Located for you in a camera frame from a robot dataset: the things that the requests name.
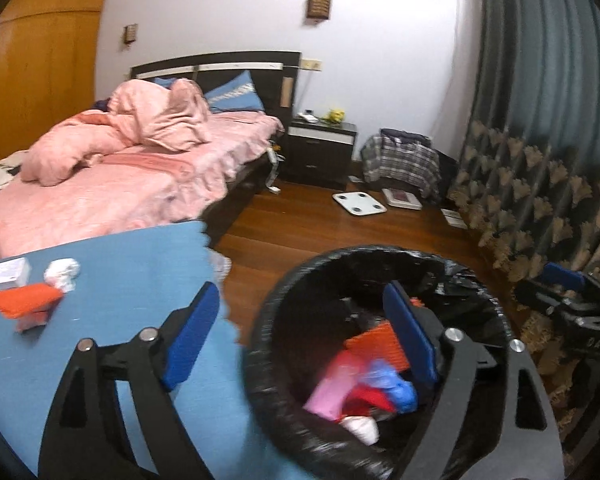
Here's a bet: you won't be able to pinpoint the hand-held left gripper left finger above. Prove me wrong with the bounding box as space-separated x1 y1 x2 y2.
37 281 221 480

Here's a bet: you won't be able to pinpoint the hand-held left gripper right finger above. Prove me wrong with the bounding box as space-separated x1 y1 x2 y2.
382 281 566 480

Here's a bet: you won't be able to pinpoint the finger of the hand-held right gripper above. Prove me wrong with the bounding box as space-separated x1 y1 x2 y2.
512 280 596 328
542 261 600 311

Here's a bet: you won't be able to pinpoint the orange mesh pad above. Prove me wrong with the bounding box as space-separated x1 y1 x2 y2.
344 321 416 372

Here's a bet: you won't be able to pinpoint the blue plastic bag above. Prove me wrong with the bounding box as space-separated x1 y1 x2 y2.
365 359 419 415

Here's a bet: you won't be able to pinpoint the red cloth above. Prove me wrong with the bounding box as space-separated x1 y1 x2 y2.
349 382 398 413

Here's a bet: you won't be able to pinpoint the waste bin with black bag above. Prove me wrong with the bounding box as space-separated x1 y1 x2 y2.
241 245 518 480

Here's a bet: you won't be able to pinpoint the pink plastic bag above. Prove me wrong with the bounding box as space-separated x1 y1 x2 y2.
304 350 368 422

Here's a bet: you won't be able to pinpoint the white tissue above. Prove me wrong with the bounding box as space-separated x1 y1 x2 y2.
44 258 82 292
339 414 381 447

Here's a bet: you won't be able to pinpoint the orange cloth piece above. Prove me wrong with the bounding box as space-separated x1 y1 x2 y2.
0 283 63 322

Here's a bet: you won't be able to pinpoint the small white blue box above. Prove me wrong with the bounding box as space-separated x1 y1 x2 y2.
0 258 32 292

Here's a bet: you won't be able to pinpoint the grey quilted pad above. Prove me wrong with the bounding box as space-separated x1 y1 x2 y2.
207 250 232 281

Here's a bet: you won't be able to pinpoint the blue tablecloth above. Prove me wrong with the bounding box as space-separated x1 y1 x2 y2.
0 220 306 480

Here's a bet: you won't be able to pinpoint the white paper box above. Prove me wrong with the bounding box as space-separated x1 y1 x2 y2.
440 207 468 230

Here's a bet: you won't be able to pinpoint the white scale with maroon centre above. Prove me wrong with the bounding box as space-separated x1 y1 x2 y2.
381 187 423 211

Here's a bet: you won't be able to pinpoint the white bathroom scale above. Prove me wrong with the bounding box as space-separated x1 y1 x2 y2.
331 191 387 218

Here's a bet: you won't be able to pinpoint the black bag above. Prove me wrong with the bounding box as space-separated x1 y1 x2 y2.
432 147 458 206

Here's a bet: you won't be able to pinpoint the plaid shirt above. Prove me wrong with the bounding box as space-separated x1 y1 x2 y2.
361 135 442 201

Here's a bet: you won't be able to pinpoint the teal patterned curtain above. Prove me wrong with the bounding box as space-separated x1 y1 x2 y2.
440 0 600 461

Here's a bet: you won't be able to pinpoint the dark nightstand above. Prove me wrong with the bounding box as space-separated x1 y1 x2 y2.
280 119 358 191

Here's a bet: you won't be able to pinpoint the dark hoodie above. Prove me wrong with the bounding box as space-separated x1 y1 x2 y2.
380 128 433 143

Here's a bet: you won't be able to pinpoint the pink duvet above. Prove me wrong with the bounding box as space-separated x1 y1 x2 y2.
19 78 213 188

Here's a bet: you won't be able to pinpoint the large blue pillow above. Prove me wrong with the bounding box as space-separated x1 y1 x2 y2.
202 71 266 113

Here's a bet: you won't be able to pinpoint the pile of pale clothes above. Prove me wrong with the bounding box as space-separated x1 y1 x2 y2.
0 152 31 201

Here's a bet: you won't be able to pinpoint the wooden wardrobe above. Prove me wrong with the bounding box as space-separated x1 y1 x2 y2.
0 0 108 181

